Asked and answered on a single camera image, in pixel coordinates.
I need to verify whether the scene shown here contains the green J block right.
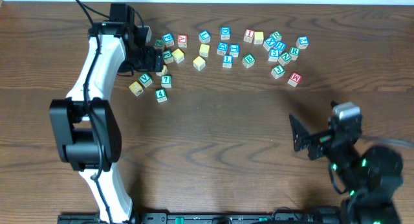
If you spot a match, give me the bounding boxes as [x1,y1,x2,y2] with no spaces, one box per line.
[271,65,285,79]

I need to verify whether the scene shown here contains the green Z block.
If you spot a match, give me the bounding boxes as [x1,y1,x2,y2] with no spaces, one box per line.
[153,39,165,50]

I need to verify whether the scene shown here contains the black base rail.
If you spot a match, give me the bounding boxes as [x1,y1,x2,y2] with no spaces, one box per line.
[57,212,343,224]

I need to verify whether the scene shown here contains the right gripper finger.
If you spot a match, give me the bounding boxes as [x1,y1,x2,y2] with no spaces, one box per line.
[294,140,309,151]
[289,114,310,141]

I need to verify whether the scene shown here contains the blue 5 block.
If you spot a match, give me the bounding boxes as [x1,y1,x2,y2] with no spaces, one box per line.
[268,49,280,62]

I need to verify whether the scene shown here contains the yellow O block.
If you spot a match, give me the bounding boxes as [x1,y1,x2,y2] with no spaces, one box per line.
[199,43,210,58]

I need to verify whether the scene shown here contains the blue X block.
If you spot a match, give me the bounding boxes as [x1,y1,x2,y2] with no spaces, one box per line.
[263,37,276,51]

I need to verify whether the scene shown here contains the blue l block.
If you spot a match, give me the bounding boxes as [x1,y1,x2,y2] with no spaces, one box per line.
[223,55,233,68]
[199,30,211,44]

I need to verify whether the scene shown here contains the yellow block top right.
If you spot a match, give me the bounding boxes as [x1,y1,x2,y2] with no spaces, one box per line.
[254,31,264,45]

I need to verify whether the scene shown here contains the green J block left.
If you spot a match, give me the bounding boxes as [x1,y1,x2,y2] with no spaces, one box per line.
[162,50,174,64]

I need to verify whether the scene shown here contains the yellow G block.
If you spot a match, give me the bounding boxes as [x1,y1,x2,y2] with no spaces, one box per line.
[129,82,144,96]

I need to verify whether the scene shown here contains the blue 2 block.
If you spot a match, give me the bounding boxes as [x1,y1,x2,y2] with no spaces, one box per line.
[296,36,309,49]

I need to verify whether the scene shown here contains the green r block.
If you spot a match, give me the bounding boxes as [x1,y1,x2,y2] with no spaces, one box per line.
[289,47,300,61]
[270,31,282,41]

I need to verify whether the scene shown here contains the green B block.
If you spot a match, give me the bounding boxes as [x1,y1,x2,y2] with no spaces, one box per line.
[242,54,256,69]

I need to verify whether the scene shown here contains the yellow S block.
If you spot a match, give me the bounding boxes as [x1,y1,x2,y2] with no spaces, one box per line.
[193,56,206,71]

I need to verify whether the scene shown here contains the green 7 block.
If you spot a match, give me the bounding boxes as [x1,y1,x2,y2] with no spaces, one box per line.
[161,75,172,88]

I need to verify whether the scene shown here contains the blue D block upper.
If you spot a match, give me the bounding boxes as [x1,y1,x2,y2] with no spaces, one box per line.
[220,27,231,40]

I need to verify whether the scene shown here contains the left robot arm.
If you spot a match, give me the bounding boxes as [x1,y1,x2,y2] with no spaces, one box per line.
[49,21,162,223]

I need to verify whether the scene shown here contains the blue H block left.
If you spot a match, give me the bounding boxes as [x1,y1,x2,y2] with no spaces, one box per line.
[229,44,240,58]

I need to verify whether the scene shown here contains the yellow C block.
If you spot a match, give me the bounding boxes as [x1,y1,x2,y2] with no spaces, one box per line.
[156,65,168,76]

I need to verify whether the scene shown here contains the green V block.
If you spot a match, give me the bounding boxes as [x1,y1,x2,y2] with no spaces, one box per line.
[138,73,153,87]

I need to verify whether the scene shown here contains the blue D block lower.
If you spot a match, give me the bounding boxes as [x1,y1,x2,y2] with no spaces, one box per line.
[217,42,228,56]

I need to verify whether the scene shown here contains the blue h block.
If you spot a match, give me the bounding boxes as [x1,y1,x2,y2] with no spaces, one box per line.
[274,41,287,52]
[229,44,240,58]

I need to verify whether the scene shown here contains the blue d block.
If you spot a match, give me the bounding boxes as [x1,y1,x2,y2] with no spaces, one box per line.
[220,27,231,40]
[217,42,228,56]

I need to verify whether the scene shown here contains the green 4 block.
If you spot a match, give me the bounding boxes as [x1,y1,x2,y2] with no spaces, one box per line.
[155,88,168,103]

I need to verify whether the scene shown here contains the blue P block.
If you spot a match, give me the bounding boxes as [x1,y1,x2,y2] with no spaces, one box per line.
[162,33,175,47]

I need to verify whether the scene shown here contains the red I block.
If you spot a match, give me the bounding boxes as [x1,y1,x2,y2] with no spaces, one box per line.
[243,28,255,43]

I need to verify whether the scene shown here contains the red A block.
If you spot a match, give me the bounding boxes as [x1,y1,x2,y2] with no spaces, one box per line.
[177,34,188,48]

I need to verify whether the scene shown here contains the yellow K block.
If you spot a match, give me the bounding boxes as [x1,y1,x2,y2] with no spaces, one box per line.
[171,49,185,63]

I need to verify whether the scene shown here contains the green j block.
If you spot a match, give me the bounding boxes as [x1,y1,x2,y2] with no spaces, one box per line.
[162,50,174,64]
[271,65,285,79]

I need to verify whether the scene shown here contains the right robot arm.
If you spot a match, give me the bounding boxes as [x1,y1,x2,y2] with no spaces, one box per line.
[289,114,403,223]

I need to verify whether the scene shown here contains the blue H block right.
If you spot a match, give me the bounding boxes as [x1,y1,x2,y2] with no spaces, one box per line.
[274,41,287,52]

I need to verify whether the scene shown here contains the red M block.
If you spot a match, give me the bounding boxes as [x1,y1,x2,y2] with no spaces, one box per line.
[287,72,302,87]

